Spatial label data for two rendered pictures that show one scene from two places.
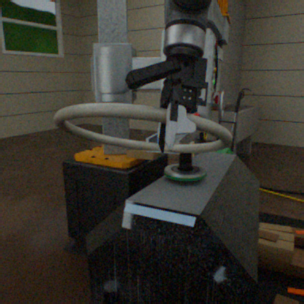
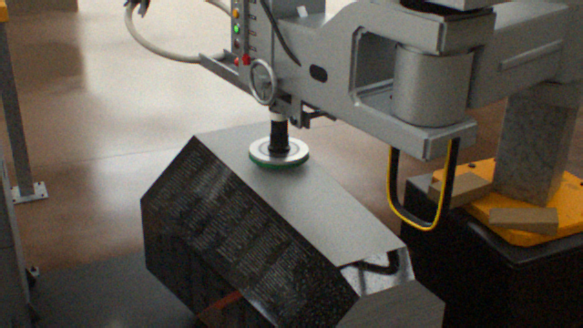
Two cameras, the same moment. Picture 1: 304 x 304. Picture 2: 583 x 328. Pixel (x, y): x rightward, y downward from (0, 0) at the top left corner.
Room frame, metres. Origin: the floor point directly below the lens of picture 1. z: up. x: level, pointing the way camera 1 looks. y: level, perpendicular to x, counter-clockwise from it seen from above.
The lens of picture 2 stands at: (2.74, -1.90, 1.91)
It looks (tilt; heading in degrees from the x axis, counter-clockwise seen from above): 27 degrees down; 126
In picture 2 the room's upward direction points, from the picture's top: 1 degrees clockwise
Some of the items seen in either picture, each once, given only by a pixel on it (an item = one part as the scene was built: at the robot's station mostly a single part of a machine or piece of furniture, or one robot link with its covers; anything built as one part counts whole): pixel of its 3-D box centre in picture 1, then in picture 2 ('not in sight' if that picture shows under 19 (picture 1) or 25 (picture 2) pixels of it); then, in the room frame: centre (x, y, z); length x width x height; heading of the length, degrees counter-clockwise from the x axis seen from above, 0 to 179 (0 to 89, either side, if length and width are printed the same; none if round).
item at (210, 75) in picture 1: (210, 70); (240, 12); (1.35, -0.25, 1.37); 0.08 x 0.03 x 0.28; 163
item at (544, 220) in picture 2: not in sight; (523, 216); (2.28, 0.04, 0.80); 0.20 x 0.10 x 0.05; 20
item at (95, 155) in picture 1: (117, 153); (524, 192); (2.21, 0.28, 0.76); 0.49 x 0.49 x 0.05; 62
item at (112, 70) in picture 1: (142, 74); (526, 39); (2.17, 0.08, 1.36); 0.74 x 0.34 x 0.25; 79
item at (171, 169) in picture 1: (185, 170); (279, 149); (1.45, -0.17, 0.87); 0.21 x 0.21 x 0.01
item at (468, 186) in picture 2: (142, 153); (459, 189); (2.04, 0.08, 0.81); 0.20 x 0.10 x 0.05; 70
